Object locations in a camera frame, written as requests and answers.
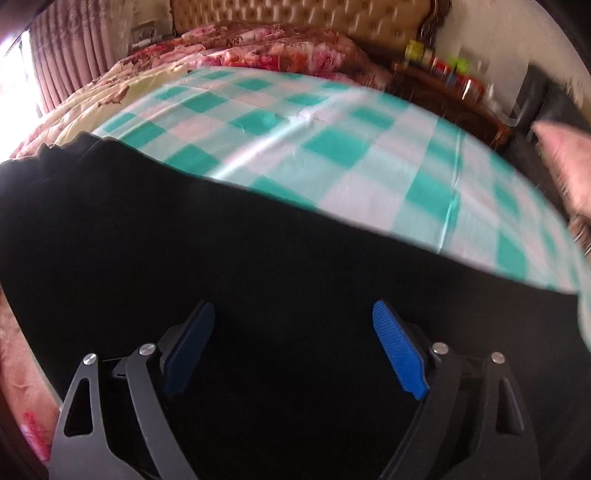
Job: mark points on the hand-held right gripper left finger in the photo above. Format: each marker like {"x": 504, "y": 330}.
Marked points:
{"x": 194, "y": 350}

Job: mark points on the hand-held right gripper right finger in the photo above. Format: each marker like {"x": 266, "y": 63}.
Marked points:
{"x": 397, "y": 350}

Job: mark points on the black pants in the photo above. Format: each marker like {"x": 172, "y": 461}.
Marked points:
{"x": 277, "y": 258}

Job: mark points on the green white checked tablecloth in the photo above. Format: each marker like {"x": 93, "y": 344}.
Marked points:
{"x": 346, "y": 152}

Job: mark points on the brown plaid blanket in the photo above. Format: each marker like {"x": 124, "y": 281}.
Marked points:
{"x": 582, "y": 235}

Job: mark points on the dark wooden nightstand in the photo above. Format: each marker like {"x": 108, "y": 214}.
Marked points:
{"x": 452, "y": 106}

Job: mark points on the large pink floral pillow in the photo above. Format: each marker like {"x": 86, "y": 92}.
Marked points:
{"x": 572, "y": 161}

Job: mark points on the red box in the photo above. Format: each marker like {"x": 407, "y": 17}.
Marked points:
{"x": 444, "y": 68}

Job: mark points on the black leather armchair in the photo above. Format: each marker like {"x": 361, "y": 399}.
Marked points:
{"x": 535, "y": 92}

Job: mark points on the yellow jar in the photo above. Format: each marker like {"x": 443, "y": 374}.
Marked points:
{"x": 414, "y": 50}

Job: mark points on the red floral blanket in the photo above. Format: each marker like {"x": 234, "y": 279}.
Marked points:
{"x": 258, "y": 48}

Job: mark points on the pink curtain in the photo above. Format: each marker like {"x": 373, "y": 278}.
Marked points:
{"x": 69, "y": 50}

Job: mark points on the tufted leather bed headboard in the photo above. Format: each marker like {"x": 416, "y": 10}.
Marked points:
{"x": 300, "y": 14}

